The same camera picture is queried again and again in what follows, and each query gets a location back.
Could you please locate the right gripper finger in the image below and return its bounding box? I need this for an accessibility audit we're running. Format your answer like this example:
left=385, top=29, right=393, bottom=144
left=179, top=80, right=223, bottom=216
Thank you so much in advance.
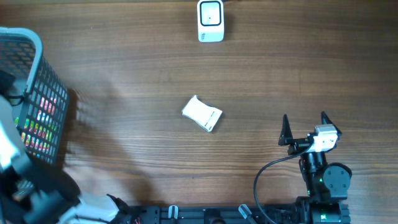
left=279, top=114, right=294, bottom=145
left=321, top=111, right=342, bottom=136

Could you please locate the white tissue pack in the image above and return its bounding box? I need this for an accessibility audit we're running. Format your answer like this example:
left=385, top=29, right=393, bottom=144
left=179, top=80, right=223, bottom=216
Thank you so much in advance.
left=182, top=95, right=223, bottom=132

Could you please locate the haribo gummy bag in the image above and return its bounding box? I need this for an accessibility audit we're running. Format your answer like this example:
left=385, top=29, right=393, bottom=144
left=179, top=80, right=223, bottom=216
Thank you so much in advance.
left=12, top=94, right=62, bottom=165

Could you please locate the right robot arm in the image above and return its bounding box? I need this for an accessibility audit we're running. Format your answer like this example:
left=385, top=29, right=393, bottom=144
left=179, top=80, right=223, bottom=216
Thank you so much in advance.
left=279, top=111, right=352, bottom=224

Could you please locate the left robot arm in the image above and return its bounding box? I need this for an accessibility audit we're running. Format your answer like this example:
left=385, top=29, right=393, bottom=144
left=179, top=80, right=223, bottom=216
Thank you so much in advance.
left=1, top=72, right=136, bottom=223

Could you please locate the white barcode scanner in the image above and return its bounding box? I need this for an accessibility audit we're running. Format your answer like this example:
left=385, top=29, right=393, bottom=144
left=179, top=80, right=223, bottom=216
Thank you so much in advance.
left=197, top=0, right=224, bottom=43

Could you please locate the grey plastic mesh basket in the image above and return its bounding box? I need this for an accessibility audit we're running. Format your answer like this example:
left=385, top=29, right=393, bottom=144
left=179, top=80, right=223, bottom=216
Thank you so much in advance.
left=0, top=26, right=70, bottom=166

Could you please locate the right camera cable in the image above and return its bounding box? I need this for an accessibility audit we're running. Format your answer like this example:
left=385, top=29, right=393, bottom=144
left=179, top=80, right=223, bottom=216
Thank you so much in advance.
left=253, top=142, right=315, bottom=224

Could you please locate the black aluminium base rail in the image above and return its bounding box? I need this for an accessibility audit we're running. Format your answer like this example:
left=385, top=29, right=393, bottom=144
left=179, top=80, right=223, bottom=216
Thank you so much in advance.
left=124, top=203, right=351, bottom=224

